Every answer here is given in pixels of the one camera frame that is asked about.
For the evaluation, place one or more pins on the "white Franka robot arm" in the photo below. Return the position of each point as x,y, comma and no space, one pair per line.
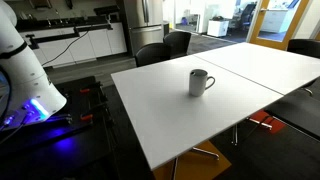
23,66

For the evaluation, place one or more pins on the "white ceramic mug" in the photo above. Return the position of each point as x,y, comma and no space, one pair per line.
197,85

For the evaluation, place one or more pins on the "metal table leg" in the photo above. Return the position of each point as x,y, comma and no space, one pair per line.
203,151
235,133

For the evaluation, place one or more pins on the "orange clamp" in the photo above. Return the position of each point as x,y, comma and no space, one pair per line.
85,90
86,117

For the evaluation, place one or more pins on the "white rolling cabinet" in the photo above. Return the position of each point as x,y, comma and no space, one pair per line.
217,28

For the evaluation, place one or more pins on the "white kitchen cabinets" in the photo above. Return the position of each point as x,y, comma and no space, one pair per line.
83,45

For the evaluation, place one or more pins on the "dark office chair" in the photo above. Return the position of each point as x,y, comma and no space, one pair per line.
247,15

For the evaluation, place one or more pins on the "orange framed glass door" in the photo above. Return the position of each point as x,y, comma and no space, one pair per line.
270,43

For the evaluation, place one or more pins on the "black metal bar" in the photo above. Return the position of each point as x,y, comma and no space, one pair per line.
53,37

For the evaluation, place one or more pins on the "black kitchen countertop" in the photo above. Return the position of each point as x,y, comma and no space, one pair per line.
60,23

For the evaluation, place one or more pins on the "white drawer unit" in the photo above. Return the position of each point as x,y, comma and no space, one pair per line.
273,20

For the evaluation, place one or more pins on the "black robot mount table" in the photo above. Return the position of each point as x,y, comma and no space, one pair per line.
50,143

